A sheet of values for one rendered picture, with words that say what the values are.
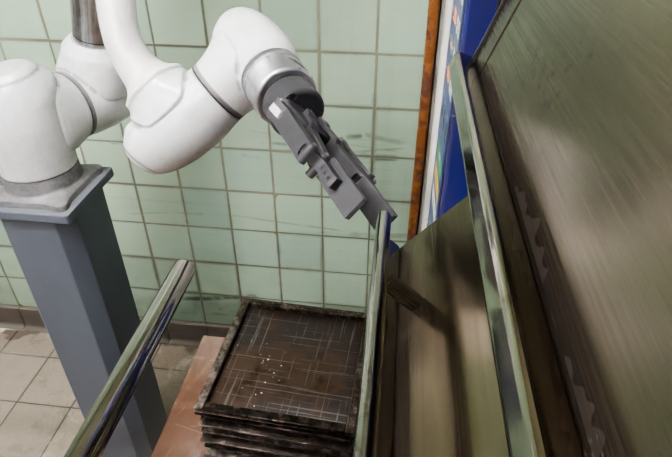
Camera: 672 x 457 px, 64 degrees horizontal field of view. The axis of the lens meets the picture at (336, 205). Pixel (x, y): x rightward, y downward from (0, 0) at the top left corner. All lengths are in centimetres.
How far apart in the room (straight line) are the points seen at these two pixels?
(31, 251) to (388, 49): 98
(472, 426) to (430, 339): 11
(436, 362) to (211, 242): 150
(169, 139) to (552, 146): 60
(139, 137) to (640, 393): 73
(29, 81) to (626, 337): 113
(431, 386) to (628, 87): 28
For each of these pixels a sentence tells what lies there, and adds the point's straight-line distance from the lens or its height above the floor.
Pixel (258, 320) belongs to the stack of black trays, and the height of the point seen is 80.
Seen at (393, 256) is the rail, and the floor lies 125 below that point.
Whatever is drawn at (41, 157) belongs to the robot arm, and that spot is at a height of 111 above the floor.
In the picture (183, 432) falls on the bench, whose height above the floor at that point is 58.
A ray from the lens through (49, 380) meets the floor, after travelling 233.
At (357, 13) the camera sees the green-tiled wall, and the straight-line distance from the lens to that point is 146.
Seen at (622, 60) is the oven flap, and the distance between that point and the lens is 29.
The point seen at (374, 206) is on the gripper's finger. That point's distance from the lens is 61.
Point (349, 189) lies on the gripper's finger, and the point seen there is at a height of 133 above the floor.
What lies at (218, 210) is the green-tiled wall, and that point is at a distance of 181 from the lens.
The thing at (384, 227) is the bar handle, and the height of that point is 130.
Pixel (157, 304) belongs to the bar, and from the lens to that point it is 69.
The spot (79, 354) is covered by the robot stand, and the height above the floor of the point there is 56.
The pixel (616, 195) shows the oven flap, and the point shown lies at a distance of 24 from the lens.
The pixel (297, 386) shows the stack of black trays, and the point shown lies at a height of 80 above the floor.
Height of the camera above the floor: 163
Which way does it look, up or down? 34 degrees down
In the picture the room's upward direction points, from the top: straight up
